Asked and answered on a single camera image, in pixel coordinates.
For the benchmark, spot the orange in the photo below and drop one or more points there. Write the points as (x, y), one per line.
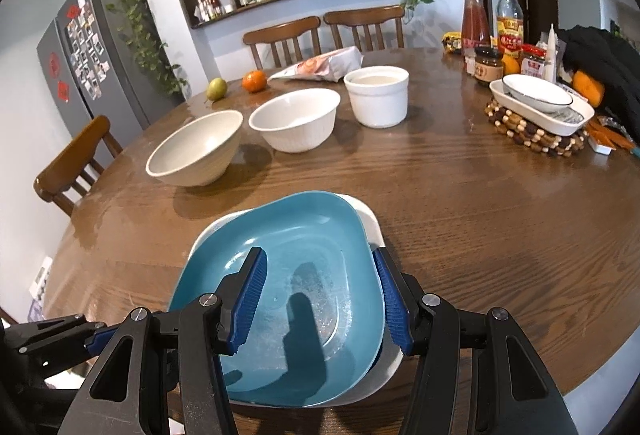
(254, 82)

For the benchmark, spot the green pear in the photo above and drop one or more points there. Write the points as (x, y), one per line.
(217, 90)

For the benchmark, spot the yellow-capped vinegar bottle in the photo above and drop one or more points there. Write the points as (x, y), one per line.
(509, 20)

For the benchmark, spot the wooden bead trivet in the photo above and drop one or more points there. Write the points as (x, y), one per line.
(520, 135)

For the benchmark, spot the red sauce bottle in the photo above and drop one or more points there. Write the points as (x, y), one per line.
(475, 27)

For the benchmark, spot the blue square plate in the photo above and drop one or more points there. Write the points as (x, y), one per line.
(310, 235)

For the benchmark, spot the white snack packet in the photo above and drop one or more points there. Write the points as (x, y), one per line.
(325, 65)

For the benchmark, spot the orange pouch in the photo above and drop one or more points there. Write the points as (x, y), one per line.
(589, 89)

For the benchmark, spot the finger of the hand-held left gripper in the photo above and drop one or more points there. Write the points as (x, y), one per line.
(50, 330)
(65, 367)

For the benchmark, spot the grey fridge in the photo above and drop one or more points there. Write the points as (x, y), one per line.
(120, 80)

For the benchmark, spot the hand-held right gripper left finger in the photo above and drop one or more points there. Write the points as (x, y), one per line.
(247, 300)

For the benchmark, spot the yellow snack packet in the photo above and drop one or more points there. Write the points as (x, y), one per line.
(453, 42)

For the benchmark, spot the black jacket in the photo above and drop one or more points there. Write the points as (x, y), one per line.
(605, 60)

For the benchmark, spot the cluster of fridge photos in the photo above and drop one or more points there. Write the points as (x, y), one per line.
(87, 50)

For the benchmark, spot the white straight-sided bowl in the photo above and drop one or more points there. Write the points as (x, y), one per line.
(377, 110)

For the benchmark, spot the white wall outlet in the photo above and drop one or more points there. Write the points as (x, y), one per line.
(41, 275)

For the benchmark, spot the wooden chair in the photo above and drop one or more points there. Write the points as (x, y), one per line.
(362, 17)
(282, 32)
(70, 165)

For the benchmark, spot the brown-lidded jar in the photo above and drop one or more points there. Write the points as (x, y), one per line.
(488, 67)

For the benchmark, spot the red-lidded jar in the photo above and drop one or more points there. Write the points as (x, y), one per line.
(533, 62)

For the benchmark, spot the white oval dish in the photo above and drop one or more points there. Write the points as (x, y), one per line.
(537, 92)

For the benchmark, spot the white square plate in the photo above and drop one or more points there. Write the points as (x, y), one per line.
(372, 227)

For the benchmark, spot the orange sachets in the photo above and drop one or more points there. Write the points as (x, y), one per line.
(607, 137)

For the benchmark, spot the white tube bottle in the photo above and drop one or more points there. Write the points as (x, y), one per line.
(551, 55)

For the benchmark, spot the white rectangular dish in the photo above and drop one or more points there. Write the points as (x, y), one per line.
(545, 122)

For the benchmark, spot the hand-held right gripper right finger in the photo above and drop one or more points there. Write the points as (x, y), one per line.
(395, 300)

